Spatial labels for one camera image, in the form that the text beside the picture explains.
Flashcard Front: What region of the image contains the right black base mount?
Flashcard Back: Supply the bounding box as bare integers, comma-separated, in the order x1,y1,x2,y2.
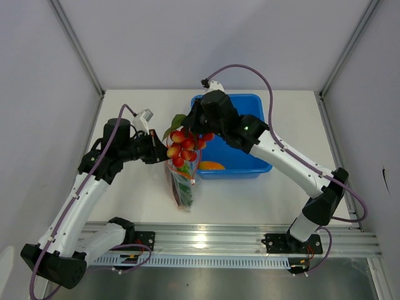
261,233,323,254

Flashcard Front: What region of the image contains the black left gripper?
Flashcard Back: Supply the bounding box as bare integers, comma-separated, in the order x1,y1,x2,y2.
119,129,175,164

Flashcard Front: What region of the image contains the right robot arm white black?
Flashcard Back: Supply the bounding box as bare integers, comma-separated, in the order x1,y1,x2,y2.
181,90,348,253

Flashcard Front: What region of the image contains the right aluminium frame post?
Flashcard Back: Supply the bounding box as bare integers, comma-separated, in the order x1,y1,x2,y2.
318,0,382,100

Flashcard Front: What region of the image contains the orange mango slice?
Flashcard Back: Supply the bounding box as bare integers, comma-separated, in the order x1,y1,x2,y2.
198,161,225,171

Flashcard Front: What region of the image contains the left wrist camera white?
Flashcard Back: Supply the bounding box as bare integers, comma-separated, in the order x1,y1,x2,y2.
132,109,154,134

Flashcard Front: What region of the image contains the white slotted cable duct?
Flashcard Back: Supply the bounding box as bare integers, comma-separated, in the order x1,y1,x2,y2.
93,254,290,269

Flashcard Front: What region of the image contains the green cucumber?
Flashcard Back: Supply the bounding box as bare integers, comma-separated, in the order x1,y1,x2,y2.
177,182,193,209

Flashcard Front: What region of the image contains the blue plastic bin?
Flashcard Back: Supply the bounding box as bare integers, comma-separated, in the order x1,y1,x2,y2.
190,93,273,181

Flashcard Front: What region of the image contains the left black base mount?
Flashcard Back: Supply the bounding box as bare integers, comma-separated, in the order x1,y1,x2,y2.
108,217,156,253

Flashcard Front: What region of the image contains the left aluminium frame post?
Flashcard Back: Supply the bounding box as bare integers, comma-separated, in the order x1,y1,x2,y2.
47,0,105,98

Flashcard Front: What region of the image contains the clear zip top bag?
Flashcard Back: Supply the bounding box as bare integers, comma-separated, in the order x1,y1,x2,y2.
165,150,202,212

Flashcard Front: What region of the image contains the aluminium frame post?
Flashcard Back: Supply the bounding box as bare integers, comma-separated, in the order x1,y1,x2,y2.
47,0,105,98
318,0,382,100

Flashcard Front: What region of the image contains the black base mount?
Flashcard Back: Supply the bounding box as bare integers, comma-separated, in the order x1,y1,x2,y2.
261,233,323,254
108,217,156,253

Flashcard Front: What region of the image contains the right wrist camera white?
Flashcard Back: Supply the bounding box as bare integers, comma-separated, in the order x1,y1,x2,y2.
201,78,225,94

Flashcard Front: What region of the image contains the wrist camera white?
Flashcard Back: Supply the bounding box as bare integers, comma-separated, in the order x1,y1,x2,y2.
132,109,154,134
201,78,225,94

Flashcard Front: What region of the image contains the aluminium mounting rail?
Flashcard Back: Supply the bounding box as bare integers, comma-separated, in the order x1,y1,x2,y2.
79,222,384,259

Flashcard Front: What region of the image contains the red lychee bunch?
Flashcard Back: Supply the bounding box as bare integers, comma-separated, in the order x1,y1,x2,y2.
162,114,215,169

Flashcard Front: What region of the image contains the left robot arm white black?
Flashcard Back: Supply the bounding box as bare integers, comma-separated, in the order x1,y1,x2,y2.
21,118,168,289

